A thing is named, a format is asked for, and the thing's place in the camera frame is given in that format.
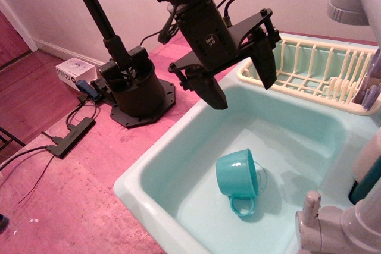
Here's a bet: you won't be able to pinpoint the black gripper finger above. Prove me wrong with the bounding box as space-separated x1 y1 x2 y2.
251 36 277 89
190 72 228 109

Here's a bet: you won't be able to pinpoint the blue clamp handle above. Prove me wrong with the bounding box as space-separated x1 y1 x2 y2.
76 80 101 101

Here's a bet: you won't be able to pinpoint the purple utensils in rack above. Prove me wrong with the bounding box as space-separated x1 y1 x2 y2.
361 49 380 111

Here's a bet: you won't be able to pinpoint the black usb hub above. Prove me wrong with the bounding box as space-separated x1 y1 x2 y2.
46 117 96 159

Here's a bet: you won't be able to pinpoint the grey thick cable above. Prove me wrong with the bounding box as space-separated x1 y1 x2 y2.
0 146 50 173

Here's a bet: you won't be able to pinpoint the white oculus box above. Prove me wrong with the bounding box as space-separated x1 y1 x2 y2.
55 58 98 90

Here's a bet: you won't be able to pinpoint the thin black wire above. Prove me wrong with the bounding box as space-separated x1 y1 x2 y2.
18 154 57 204

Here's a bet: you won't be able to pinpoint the cream soap bottle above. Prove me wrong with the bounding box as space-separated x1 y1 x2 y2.
349 129 380 205

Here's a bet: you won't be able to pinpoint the grey toy faucet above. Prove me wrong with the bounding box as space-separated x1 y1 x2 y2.
295 181 380 253

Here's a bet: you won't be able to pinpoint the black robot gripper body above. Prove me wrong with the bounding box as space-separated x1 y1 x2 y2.
158 0 280 81

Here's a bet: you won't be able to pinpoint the light teal toy sink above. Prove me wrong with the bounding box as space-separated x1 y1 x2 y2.
113 32 381 254

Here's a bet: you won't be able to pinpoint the teal plastic cup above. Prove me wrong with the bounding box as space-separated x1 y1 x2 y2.
216 148 268 218

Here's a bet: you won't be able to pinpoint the cream dish drying rack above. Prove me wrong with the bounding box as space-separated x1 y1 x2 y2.
237 37 381 117

